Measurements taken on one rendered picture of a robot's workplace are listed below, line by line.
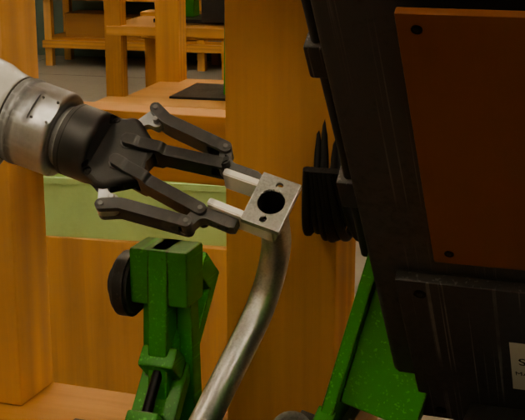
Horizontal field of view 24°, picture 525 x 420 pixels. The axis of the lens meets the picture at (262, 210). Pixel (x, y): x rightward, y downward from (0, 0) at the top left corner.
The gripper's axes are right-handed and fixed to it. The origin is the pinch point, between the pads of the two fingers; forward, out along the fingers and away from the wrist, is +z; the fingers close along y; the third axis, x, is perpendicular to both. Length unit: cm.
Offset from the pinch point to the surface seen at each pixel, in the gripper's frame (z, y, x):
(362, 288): 14.9, -8.1, -9.9
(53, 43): -471, 438, 792
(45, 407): -28, -16, 50
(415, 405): 22.1, -13.6, -2.8
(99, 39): -431, 455, 788
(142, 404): -8.4, -16.1, 25.9
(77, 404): -24, -14, 51
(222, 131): -15.7, 20.2, 26.9
